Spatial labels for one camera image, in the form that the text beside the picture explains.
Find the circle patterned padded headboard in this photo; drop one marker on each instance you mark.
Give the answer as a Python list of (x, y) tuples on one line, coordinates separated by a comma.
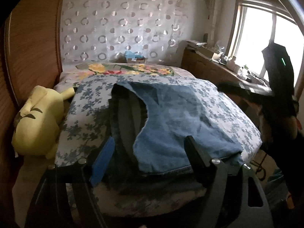
[(102, 30)]

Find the yellow plush toy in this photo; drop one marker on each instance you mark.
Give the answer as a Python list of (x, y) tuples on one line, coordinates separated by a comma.
[(36, 126)]

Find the long wooden sideboard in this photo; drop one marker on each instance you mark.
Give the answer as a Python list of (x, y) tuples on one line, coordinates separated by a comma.
[(203, 68)]

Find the colourful floral bed sheet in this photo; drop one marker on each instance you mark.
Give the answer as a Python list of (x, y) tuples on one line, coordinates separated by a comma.
[(74, 74)]

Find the blue floral white quilt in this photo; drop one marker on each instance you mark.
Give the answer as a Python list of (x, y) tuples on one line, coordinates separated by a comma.
[(85, 128)]

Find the blue tissue box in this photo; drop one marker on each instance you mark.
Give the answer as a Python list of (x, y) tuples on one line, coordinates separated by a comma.
[(134, 57)]

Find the white bottle on sideboard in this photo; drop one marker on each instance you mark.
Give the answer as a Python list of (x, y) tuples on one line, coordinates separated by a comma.
[(231, 65)]

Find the blue denim jeans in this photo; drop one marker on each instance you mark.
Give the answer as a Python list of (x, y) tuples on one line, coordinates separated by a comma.
[(150, 121)]

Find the brown wooden wardrobe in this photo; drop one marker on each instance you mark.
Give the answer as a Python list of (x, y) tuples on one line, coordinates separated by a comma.
[(30, 56)]

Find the cardboard box on sideboard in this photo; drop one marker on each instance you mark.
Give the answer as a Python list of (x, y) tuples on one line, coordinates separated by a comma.
[(209, 53)]

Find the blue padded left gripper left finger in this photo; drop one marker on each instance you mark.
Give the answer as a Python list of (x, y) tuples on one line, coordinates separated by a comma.
[(64, 196)]

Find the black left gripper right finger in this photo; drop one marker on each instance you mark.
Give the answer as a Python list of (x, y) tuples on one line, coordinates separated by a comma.
[(234, 196)]

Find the bright window with frame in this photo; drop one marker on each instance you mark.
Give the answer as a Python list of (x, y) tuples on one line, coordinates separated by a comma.
[(256, 23)]

